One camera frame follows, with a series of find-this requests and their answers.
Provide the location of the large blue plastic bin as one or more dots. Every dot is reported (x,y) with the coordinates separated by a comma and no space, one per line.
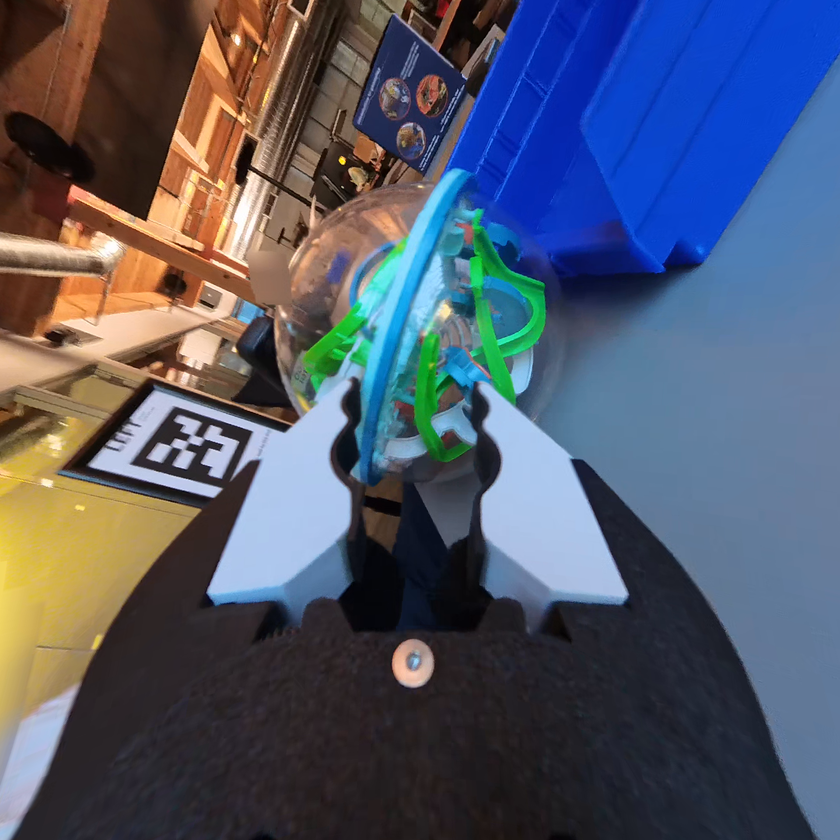
(656,131)

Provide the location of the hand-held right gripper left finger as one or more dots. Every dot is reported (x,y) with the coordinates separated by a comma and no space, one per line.
(282,512)

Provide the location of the black framed marker sign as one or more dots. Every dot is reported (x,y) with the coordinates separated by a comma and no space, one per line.
(184,446)

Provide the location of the person's dark trousers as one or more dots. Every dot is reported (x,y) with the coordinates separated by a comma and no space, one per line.
(420,564)

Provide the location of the dark blue maze ball box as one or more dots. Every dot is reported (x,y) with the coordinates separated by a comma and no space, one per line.
(407,98)

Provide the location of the person's white t-shirt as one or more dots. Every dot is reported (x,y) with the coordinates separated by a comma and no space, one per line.
(39,754)

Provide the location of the wooden ceiling beam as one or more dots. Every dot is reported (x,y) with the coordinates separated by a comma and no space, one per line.
(164,249)

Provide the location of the clear plastic maze ball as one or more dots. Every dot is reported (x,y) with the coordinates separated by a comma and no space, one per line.
(426,315)

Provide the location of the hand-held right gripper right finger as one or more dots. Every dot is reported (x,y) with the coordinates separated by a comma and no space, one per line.
(544,518)

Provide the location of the silver spiral ceiling duct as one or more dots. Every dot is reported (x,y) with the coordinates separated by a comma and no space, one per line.
(289,118)

